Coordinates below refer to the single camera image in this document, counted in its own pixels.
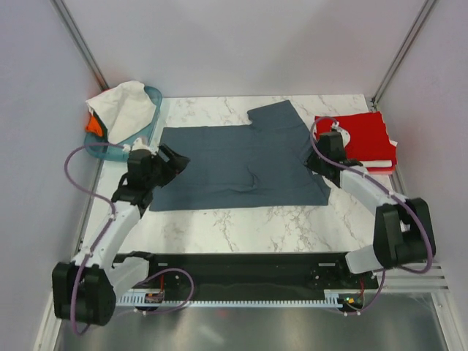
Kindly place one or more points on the orange t-shirt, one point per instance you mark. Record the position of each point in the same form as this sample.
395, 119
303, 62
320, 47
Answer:
92, 126

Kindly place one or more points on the folded red t-shirt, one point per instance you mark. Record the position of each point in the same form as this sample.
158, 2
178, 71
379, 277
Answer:
380, 171
367, 131

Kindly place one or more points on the white slotted cable duct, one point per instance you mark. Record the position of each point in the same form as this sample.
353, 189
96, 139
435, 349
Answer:
143, 299

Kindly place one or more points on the folded white t-shirt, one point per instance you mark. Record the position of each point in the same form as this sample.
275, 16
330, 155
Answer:
383, 157

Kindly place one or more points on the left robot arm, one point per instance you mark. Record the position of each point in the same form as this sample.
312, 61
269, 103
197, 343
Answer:
87, 288

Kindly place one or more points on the dark green t-shirt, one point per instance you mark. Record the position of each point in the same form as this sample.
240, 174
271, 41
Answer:
103, 132

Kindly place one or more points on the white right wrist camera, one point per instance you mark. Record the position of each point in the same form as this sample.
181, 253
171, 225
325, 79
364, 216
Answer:
345, 135

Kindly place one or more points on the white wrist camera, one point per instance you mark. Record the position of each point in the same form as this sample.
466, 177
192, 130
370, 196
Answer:
345, 135
140, 143

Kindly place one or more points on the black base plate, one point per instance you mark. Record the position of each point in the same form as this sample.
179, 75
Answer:
267, 275

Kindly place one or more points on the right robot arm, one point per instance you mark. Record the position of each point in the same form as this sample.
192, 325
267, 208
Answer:
403, 235

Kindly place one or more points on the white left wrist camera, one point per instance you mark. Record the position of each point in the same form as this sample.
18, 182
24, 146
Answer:
140, 143

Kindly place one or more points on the crumpled white t-shirt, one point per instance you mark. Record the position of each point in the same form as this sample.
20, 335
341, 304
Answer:
126, 110

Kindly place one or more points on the folded red t-shirt bottom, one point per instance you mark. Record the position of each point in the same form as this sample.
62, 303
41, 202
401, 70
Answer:
380, 171

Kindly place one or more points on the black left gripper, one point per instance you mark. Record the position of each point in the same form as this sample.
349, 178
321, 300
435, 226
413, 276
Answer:
176, 163

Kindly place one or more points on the teal plastic bin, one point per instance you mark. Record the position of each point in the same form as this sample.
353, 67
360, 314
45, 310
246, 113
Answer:
101, 149

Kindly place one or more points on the grey-blue t-shirt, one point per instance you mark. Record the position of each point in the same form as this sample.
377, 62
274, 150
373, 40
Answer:
247, 166

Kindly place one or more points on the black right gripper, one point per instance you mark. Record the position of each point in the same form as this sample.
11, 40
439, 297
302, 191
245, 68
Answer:
310, 163

